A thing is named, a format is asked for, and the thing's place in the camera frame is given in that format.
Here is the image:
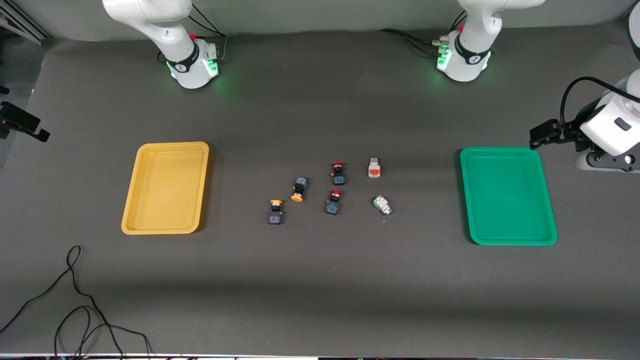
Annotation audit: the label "green plastic tray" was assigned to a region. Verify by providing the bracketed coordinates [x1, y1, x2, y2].
[459, 146, 558, 246]

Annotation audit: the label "yellow plastic tray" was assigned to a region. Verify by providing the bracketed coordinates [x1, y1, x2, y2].
[121, 141, 210, 235]

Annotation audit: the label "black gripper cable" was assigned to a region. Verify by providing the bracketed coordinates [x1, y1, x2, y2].
[560, 76, 640, 132]

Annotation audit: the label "aluminium frame rail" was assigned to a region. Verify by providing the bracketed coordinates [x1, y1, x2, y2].
[0, 0, 52, 47]

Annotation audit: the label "black arm base cables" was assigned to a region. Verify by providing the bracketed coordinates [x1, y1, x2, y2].
[187, 4, 229, 65]
[376, 10, 468, 57]

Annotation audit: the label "long thin black cable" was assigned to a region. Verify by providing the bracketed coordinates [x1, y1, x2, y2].
[0, 245, 153, 360]

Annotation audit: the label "looped thin black cable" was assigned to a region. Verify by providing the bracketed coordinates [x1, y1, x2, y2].
[54, 305, 93, 360]

